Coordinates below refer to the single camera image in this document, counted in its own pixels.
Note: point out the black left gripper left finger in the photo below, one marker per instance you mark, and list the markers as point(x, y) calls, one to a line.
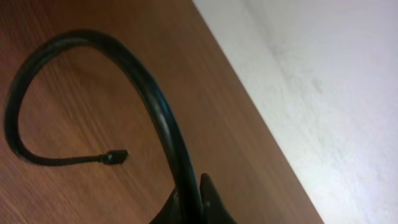
point(170, 212)

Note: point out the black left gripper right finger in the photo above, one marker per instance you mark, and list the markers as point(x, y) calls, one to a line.
point(214, 210)

